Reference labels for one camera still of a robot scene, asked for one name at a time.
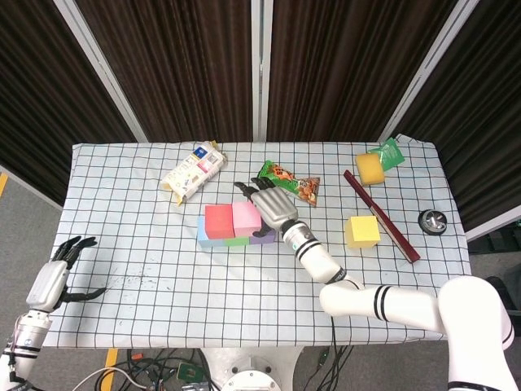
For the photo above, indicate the silver bell black base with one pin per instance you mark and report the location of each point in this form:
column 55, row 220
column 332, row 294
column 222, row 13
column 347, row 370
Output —
column 432, row 222

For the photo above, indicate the small green packet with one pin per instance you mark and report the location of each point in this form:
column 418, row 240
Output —
column 390, row 152

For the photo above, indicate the green snack bag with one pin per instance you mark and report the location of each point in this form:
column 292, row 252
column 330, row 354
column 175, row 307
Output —
column 297, row 185

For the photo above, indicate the green circuit board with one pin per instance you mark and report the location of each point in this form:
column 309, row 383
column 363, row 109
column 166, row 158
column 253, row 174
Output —
column 190, row 371

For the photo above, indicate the dark brown screen panel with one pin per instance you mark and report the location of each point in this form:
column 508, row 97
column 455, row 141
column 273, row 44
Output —
column 350, row 69
column 488, row 122
column 175, row 69
column 32, row 81

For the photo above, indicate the white cracker package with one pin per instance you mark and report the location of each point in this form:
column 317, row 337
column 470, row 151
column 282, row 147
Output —
column 191, row 175

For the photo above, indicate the yellow sponge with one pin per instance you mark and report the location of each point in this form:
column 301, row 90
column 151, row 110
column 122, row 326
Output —
column 369, row 170

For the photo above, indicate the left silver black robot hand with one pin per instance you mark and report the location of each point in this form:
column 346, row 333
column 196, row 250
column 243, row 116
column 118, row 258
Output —
column 46, row 285

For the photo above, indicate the black shoe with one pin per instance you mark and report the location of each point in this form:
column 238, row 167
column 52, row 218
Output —
column 513, row 299

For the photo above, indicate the dark red folded fan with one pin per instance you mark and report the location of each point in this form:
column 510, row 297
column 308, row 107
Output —
column 382, row 218

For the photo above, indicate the blue foam cube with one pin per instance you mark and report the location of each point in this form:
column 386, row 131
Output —
column 201, row 240

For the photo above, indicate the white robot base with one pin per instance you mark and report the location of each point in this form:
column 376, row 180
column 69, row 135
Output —
column 252, row 366

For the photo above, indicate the white black checkered tablecloth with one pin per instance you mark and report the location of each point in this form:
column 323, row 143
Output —
column 163, row 285

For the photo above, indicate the green foam cube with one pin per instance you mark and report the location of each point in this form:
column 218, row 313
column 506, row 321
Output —
column 237, row 242

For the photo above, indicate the pink foam cube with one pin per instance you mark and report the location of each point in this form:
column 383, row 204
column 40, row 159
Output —
column 246, row 216

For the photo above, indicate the white screen frame post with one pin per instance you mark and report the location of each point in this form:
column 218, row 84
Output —
column 102, row 73
column 427, row 69
column 494, row 226
column 261, row 61

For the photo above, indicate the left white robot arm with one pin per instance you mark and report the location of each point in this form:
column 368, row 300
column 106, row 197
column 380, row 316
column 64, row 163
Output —
column 24, row 338

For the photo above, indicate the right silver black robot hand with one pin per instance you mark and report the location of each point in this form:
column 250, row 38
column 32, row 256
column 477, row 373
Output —
column 277, row 207

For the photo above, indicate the red foam cube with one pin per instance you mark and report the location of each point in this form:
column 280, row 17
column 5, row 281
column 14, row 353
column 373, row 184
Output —
column 220, row 222

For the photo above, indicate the purple foam cube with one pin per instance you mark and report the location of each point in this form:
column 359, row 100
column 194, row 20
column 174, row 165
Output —
column 264, row 239

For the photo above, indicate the yellow foam cube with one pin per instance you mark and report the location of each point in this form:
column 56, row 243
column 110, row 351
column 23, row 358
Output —
column 362, row 232

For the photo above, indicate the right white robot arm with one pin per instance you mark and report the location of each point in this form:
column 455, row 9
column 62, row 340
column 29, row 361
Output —
column 386, row 305

